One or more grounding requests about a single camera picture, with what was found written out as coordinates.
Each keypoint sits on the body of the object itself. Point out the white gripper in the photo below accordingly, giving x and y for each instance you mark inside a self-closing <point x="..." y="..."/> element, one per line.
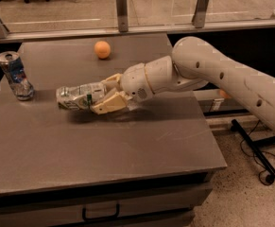
<point x="134" y="80"/>

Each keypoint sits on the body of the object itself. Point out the grey cabinet drawer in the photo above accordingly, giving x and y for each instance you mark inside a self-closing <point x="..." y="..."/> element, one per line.
<point x="171" y="206"/>

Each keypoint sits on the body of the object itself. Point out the metal bracket middle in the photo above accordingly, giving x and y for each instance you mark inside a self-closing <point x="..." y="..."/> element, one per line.
<point x="122" y="15"/>

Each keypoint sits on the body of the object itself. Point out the black drawer handle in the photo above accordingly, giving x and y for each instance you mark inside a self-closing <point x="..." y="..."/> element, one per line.
<point x="100" y="214"/>

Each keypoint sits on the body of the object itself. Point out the crushed silver green 7up can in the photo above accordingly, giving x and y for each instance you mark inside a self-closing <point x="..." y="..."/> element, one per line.
<point x="80" y="97"/>

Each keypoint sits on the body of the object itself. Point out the orange fruit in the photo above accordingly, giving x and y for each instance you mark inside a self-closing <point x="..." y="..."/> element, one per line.
<point x="102" y="50"/>

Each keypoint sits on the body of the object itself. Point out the metal bracket right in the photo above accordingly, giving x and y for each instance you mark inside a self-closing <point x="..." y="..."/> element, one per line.
<point x="199" y="17"/>

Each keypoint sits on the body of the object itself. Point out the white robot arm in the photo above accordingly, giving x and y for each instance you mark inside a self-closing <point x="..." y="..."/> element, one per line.
<point x="192" y="64"/>

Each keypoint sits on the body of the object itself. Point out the black metal stand leg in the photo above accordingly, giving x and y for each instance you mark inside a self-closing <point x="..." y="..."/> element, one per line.
<point x="270" y="177"/>

